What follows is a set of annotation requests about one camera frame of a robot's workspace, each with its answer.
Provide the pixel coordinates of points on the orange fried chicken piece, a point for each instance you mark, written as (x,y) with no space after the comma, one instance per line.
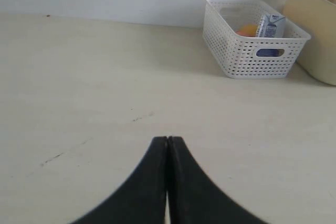
(239,33)

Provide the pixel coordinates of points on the cream plastic bin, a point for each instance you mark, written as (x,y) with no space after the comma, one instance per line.
(317,17)

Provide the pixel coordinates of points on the blue white milk carton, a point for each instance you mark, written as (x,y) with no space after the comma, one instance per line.
(271,26)

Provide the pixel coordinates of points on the yellow lemon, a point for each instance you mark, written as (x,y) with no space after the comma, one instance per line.
(249,30)

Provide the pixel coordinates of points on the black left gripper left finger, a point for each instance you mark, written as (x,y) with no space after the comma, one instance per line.
(142,196)

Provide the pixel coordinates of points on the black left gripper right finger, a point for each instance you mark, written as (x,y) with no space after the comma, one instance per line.
(192,196)

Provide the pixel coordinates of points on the white woven plastic basket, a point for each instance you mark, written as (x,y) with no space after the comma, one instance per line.
(242,57)

